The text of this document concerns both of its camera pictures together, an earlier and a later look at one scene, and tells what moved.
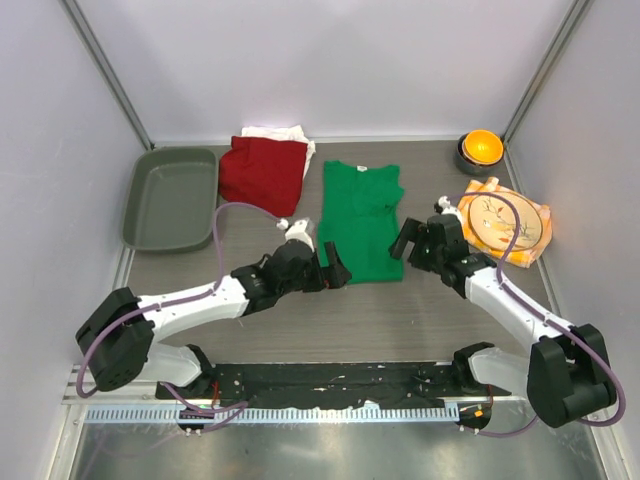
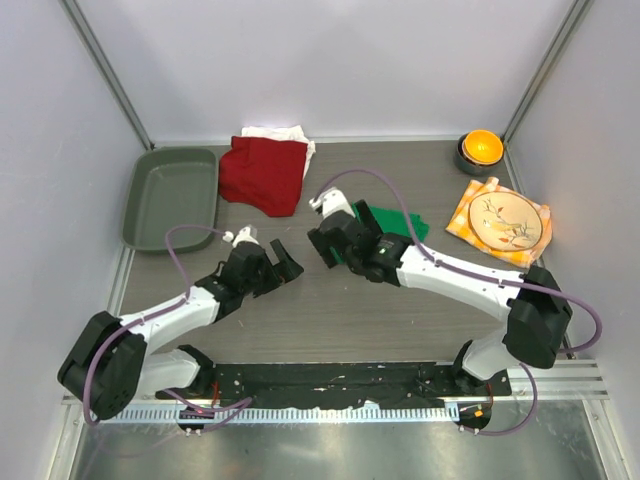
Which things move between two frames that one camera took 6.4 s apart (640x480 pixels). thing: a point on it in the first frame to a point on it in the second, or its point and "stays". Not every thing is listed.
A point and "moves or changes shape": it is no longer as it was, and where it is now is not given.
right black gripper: x=416 y=232 to x=325 y=248
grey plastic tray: x=171 y=198 stays
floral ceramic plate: x=492 y=222 stays
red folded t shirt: x=264 y=173 stays
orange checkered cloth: x=524 y=258 stays
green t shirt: x=360 y=216 moves or changes shape
